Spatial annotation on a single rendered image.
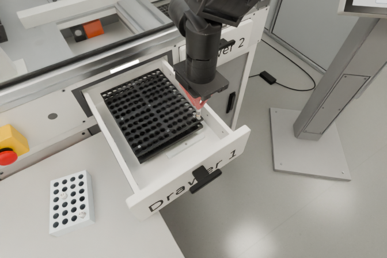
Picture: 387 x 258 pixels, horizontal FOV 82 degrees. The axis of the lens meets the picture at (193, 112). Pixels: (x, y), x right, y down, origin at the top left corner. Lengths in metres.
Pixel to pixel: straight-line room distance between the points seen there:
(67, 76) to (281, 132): 1.37
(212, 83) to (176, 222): 1.05
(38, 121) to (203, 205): 0.98
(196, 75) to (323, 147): 1.39
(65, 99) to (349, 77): 1.18
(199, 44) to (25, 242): 0.57
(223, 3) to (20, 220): 0.64
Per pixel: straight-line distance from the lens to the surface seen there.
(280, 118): 1.73
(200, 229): 1.36
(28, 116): 0.66
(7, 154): 0.64
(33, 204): 0.71
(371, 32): 1.16
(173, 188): 0.47
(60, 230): 0.61
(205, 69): 0.39
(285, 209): 1.47
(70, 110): 0.68
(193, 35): 0.36
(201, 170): 0.46
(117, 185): 0.64
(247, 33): 0.85
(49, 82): 0.61
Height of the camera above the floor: 1.33
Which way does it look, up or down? 52 degrees down
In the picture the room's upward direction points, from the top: straight up
